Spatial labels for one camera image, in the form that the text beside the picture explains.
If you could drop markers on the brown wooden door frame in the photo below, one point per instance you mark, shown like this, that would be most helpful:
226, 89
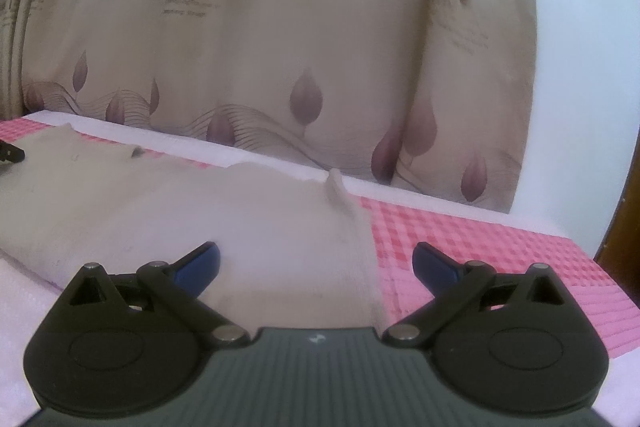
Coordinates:
620, 237

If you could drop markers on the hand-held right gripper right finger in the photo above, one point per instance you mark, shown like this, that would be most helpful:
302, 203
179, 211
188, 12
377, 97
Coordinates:
436, 268

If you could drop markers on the beige leaf print curtain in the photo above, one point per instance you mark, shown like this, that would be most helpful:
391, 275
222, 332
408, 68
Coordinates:
260, 32

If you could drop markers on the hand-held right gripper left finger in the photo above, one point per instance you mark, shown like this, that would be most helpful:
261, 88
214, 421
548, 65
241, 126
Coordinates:
200, 268

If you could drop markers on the pale pink bed sheet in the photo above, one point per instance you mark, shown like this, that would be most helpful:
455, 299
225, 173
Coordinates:
20, 307

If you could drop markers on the pink checkered blanket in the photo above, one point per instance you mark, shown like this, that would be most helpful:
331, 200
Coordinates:
480, 242

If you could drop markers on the beige knit sweater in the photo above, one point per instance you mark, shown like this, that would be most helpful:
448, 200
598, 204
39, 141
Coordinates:
210, 212

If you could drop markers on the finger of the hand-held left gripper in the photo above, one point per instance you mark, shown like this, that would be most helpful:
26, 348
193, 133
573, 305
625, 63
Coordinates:
11, 154

